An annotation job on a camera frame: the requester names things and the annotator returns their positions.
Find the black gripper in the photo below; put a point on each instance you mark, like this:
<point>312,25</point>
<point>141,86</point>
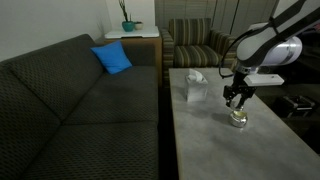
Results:
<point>240,88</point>

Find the clear glass bowl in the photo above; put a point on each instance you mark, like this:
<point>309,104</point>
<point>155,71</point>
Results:
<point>235,107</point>

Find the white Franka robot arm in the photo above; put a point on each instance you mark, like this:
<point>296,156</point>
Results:
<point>266,46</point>

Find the silver jar bottle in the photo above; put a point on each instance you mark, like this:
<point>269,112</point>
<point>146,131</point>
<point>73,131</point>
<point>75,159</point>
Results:
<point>238,119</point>

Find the grey tissue box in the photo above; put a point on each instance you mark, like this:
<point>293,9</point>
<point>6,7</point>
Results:
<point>196,90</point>

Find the striped armchair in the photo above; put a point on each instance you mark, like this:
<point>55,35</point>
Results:
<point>191,53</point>

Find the wooden side table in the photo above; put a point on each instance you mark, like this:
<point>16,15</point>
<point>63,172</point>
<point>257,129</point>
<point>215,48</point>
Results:
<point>143,45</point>

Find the white tray board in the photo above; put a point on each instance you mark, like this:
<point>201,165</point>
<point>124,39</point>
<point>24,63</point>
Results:
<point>133,33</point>

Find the small beige plant pot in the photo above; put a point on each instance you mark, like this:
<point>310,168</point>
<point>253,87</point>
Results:
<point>138,25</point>

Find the blue pillow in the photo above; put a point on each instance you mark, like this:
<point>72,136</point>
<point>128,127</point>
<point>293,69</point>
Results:
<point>112,57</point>

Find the teal pot with plant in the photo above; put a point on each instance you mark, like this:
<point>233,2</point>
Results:
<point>127,26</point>

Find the dark grey patterned sofa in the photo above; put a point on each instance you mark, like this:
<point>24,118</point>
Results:
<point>66,100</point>

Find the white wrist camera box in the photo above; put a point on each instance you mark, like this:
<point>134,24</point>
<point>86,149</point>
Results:
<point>263,80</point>

